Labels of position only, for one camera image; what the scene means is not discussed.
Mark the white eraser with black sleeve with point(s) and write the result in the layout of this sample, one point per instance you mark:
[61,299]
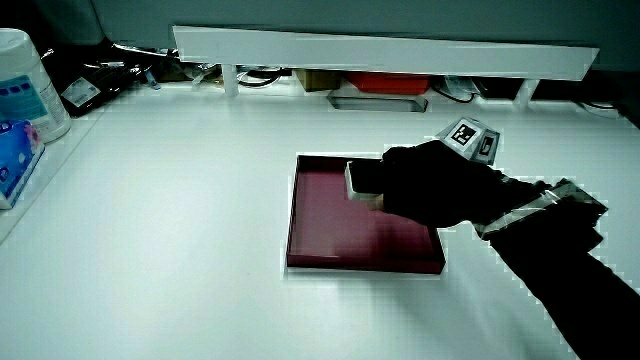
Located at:
[361,180]

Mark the dark red square tray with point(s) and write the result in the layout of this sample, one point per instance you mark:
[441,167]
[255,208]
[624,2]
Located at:
[340,230]

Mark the black bag with white label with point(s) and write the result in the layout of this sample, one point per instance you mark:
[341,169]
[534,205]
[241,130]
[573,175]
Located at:
[100,85]

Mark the brown cardboard box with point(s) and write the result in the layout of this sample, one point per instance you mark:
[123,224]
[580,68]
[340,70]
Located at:
[317,79]

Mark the white wipes canister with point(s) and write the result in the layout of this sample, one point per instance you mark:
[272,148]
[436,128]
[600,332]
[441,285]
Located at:
[30,90]

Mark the red box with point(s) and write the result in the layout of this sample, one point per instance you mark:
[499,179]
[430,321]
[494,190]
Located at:
[389,82]

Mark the white desk shelf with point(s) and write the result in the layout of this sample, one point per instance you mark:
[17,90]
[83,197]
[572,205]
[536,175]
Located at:
[380,52]

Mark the person's right hand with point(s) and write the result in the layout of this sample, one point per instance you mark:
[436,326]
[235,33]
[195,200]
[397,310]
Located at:
[430,185]

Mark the person's right forearm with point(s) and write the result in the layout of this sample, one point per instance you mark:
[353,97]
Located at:
[565,260]

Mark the grey flat tray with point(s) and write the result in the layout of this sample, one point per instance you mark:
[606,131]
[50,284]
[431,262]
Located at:
[377,103]

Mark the blue tissue pack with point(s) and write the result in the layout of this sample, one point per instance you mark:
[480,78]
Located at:
[15,160]

